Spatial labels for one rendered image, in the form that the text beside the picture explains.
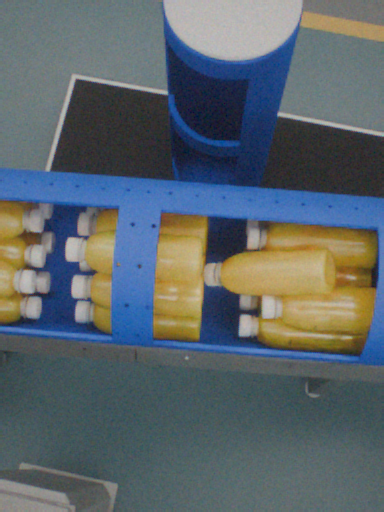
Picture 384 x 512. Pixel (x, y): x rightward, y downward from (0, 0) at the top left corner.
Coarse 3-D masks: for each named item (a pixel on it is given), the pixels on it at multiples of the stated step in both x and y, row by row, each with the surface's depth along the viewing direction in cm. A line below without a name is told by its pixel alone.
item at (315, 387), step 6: (312, 378) 221; (318, 378) 210; (324, 378) 200; (306, 384) 231; (312, 384) 220; (318, 384) 209; (324, 384) 201; (330, 384) 200; (336, 384) 199; (342, 384) 198; (306, 390) 231; (312, 390) 220; (318, 390) 217; (324, 390) 215; (330, 390) 215; (312, 396) 231; (318, 396) 231
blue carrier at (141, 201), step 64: (0, 192) 120; (64, 192) 120; (128, 192) 121; (192, 192) 122; (256, 192) 123; (320, 192) 127; (64, 256) 144; (128, 256) 116; (64, 320) 137; (128, 320) 119
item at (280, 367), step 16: (32, 352) 151; (48, 352) 150; (64, 352) 149; (80, 352) 149; (96, 352) 148; (112, 352) 148; (128, 352) 147; (144, 352) 147; (160, 352) 146; (176, 352) 146; (208, 368) 150; (224, 368) 149; (240, 368) 149; (256, 368) 148; (272, 368) 148; (288, 368) 147; (304, 368) 147; (320, 368) 146; (336, 368) 146; (352, 368) 145; (368, 368) 145
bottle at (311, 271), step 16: (240, 256) 125; (256, 256) 123; (272, 256) 122; (288, 256) 120; (304, 256) 119; (320, 256) 117; (224, 272) 125; (240, 272) 123; (256, 272) 122; (272, 272) 120; (288, 272) 119; (304, 272) 118; (320, 272) 117; (240, 288) 124; (256, 288) 123; (272, 288) 121; (288, 288) 120; (304, 288) 119; (320, 288) 118
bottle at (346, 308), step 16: (336, 288) 124; (352, 288) 124; (368, 288) 125; (288, 304) 123; (304, 304) 122; (320, 304) 122; (336, 304) 122; (352, 304) 122; (368, 304) 122; (288, 320) 124; (304, 320) 123; (320, 320) 122; (336, 320) 122; (352, 320) 122; (368, 320) 122
